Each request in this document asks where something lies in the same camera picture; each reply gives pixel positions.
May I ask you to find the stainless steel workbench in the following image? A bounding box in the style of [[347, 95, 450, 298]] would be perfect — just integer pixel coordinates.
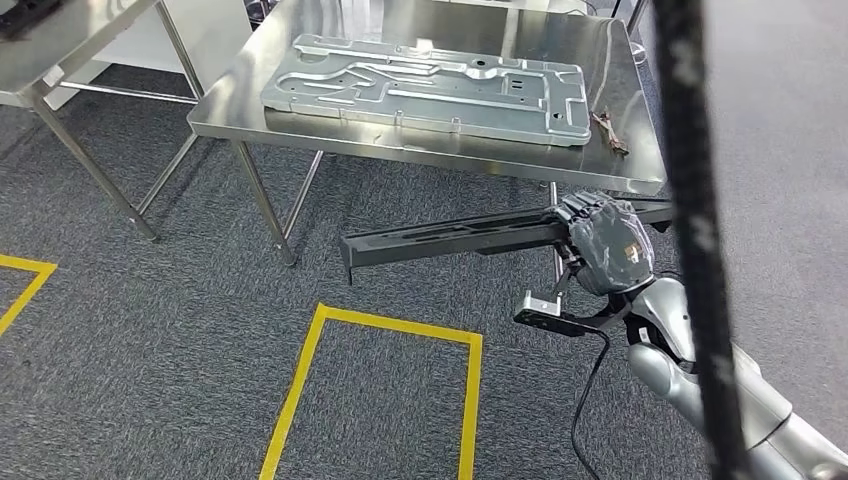
[[187, 0, 669, 283]]

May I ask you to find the white cabinet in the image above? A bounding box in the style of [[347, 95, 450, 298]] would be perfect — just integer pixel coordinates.
[[0, 0, 254, 111]]

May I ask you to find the coloured wire bundle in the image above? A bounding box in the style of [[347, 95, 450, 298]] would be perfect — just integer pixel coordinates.
[[590, 109, 631, 157]]

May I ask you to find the black flat part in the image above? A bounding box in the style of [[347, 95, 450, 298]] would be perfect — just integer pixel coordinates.
[[0, 0, 64, 40]]

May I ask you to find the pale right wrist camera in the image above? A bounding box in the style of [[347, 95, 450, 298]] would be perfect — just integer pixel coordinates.
[[513, 290, 634, 339]]

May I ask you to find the black camera cable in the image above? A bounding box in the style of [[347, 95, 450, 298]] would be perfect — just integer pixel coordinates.
[[569, 331, 612, 480]]

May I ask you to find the stainless steel table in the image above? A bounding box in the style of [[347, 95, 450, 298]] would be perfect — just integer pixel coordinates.
[[0, 0, 207, 243]]

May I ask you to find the chrome pole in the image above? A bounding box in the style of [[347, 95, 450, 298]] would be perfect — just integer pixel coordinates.
[[624, 0, 652, 66]]

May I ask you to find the yellow floor tape square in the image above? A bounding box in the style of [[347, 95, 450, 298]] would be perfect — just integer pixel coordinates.
[[0, 253, 59, 337], [258, 302, 485, 480]]

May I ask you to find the black hanging strap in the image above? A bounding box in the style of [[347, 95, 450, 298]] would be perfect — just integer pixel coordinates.
[[651, 0, 753, 480]]

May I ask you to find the black licence plate frame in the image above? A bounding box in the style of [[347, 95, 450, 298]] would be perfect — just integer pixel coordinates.
[[339, 196, 676, 286]]

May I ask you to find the stamped sheet metal panel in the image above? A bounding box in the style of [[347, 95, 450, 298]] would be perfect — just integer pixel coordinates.
[[260, 33, 593, 148]]

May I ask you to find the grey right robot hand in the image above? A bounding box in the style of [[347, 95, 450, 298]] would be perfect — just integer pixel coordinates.
[[546, 190, 656, 297]]

